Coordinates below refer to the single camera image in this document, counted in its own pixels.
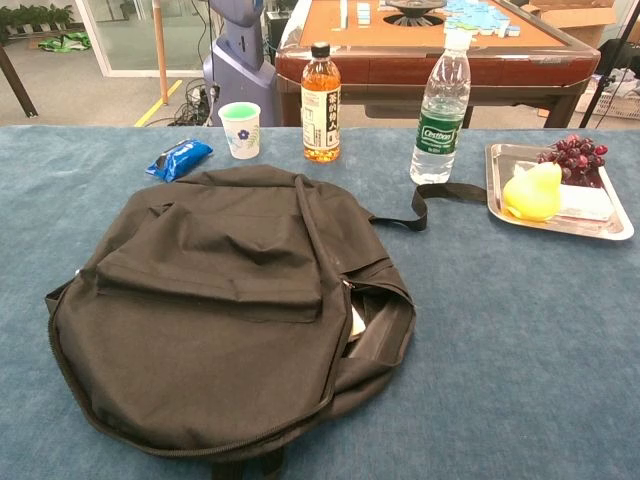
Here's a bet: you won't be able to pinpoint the black fabric backpack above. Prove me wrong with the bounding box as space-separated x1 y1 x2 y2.
44 164 489 480

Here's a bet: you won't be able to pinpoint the green plastic wrapper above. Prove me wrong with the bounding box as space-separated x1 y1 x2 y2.
37 31 93 53

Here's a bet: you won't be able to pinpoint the amber tea bottle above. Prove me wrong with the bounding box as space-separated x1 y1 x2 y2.
300 41 343 164

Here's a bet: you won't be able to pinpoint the paper cup with green drink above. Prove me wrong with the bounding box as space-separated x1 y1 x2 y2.
217 101 263 161

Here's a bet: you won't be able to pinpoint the clear water bottle green label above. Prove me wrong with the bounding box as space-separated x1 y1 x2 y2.
409 30 473 186

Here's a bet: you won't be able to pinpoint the blue snack packet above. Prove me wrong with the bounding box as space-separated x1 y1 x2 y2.
145 138 215 184

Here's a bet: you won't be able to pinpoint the brown mahjong table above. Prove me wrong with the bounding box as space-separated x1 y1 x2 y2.
274 0 602 129

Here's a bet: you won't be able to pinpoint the steel tray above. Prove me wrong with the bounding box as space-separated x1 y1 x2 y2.
484 142 636 242

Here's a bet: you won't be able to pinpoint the blue table mat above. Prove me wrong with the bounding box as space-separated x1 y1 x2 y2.
0 124 640 480

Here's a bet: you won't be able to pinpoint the yellow pear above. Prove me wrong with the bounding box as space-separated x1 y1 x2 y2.
502 160 564 223

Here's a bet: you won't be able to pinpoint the wooden pole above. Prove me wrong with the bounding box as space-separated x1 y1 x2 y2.
151 0 170 106

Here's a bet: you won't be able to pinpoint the white rectangular block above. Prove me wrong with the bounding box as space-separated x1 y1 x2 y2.
514 160 615 223

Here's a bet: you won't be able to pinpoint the blue mahjong tile pile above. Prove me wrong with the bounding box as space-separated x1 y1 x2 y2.
442 0 521 39

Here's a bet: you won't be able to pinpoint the purple grape bunch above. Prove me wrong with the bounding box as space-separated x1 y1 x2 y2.
537 133 610 189

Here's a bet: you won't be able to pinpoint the white framed glass partition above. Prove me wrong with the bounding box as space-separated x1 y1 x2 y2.
74 0 211 79

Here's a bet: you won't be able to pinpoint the black tripod stand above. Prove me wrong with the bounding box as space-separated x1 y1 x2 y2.
579 0 640 129

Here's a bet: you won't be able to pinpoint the white plastic basket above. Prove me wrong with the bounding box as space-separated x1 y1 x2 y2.
574 74 640 121

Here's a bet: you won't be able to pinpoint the dark slanted table leg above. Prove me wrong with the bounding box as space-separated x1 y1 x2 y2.
0 44 39 119

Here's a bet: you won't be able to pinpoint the cardboard box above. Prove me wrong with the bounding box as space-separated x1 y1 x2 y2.
519 0 619 49

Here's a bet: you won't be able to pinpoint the potted green plants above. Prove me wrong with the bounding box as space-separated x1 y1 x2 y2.
0 3 75 41

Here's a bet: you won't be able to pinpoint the tangled floor cables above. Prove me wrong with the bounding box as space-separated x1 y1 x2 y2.
167 77 221 128

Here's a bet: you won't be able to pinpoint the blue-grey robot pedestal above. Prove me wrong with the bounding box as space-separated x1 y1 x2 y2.
202 0 281 128

